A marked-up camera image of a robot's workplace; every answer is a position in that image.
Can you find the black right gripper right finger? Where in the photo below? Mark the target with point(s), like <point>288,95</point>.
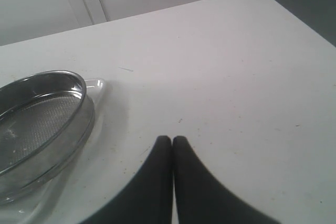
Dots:
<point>201,198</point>

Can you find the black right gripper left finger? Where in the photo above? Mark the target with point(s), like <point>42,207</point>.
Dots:
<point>148,197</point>

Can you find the round metal sieve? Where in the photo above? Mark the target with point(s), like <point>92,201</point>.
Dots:
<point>39,129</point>

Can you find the white square tray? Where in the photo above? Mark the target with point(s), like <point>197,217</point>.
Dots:
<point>92,95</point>

